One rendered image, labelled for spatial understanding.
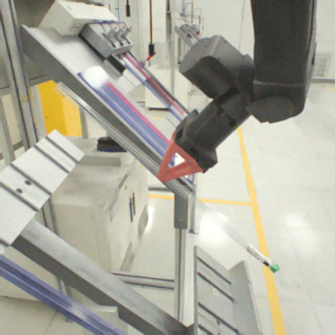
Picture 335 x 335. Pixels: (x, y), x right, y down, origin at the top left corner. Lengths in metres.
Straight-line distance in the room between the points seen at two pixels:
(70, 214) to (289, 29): 1.00
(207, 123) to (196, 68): 0.09
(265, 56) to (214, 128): 0.14
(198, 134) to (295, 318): 1.30
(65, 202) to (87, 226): 0.12
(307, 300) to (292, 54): 1.48
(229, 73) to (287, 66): 0.08
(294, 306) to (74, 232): 1.09
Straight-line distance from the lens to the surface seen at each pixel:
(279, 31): 0.32
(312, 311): 1.68
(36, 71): 1.31
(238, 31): 7.50
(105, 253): 1.23
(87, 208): 1.12
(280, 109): 0.37
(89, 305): 0.52
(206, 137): 0.43
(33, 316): 1.64
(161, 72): 4.50
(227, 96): 0.43
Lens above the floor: 1.21
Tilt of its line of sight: 26 degrees down
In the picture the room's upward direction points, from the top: straight up
